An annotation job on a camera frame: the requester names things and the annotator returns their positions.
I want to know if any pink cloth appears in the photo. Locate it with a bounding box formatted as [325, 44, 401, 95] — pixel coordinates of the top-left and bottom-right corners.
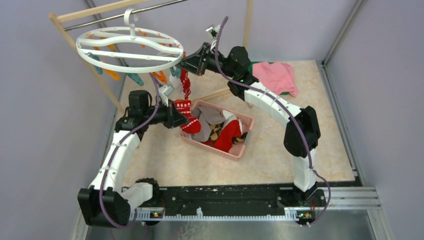
[251, 61, 299, 98]

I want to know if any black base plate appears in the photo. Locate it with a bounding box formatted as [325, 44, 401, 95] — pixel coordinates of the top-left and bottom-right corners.
[141, 183, 327, 217]

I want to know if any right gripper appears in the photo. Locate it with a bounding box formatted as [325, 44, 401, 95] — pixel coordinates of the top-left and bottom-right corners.
[175, 43, 236, 80]

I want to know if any red patterned sock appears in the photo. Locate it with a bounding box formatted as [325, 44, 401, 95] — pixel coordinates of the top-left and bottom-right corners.
[174, 99, 202, 135]
[179, 69, 191, 101]

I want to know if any red white sock in basket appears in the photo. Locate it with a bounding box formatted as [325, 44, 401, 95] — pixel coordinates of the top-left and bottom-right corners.
[203, 110, 247, 153]

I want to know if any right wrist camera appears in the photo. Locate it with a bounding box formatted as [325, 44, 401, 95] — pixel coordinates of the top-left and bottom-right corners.
[205, 24, 221, 51]

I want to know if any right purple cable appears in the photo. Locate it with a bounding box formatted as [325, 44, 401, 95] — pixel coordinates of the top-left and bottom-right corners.
[213, 15, 332, 228]

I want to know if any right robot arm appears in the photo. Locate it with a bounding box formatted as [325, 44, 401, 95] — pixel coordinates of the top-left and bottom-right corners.
[177, 42, 321, 206]

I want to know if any white hanging sock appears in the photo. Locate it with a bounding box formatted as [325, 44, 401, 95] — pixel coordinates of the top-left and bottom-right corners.
[168, 74, 183, 91]

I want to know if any wooden drying rack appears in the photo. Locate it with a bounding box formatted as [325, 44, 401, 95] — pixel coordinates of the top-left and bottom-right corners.
[48, 0, 254, 114]

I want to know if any aluminium frame rail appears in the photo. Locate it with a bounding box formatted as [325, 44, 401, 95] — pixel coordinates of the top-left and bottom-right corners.
[77, 184, 393, 240]

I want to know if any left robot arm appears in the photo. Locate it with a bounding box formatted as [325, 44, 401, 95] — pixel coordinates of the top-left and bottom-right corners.
[77, 86, 188, 228]

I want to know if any white round clip hanger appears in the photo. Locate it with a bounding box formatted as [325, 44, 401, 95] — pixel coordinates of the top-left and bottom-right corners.
[75, 7, 185, 74]

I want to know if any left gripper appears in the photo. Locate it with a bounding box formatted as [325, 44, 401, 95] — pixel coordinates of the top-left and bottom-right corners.
[143, 98, 189, 129]

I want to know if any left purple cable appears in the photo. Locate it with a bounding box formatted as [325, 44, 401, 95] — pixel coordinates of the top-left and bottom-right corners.
[98, 72, 163, 240]

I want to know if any grey sock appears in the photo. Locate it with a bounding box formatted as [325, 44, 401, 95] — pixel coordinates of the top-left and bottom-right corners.
[191, 106, 225, 142]

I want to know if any brown argyle sock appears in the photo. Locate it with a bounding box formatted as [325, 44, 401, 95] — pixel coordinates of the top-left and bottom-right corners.
[208, 122, 224, 142]

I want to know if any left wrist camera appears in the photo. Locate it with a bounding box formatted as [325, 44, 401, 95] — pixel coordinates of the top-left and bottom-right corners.
[158, 84, 174, 102]

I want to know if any purple cable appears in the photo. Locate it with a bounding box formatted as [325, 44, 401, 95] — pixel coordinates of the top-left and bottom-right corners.
[98, 72, 163, 240]
[213, 15, 332, 228]

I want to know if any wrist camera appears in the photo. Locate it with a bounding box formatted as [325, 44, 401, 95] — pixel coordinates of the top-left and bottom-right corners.
[205, 24, 221, 51]
[158, 84, 174, 102]

